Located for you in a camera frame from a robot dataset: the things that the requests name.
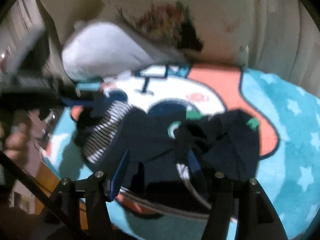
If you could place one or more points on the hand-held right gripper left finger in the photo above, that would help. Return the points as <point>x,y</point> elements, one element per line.
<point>120,178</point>

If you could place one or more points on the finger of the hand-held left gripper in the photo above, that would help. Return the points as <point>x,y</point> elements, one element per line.
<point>82,99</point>

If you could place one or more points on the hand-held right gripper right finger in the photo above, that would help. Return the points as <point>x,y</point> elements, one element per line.
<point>194,168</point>

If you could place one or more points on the navy pants with striped lining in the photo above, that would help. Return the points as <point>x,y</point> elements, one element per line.
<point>150,135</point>

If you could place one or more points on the person's left hand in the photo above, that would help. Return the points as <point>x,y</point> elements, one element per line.
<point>15,142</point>

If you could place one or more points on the light grey pillow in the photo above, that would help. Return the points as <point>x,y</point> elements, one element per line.
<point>105,47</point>

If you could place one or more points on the blue cartoon printed blanket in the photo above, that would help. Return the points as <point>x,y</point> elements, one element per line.
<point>287,130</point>

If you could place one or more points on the floral print pillow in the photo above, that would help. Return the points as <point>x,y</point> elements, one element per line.
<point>162,25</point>

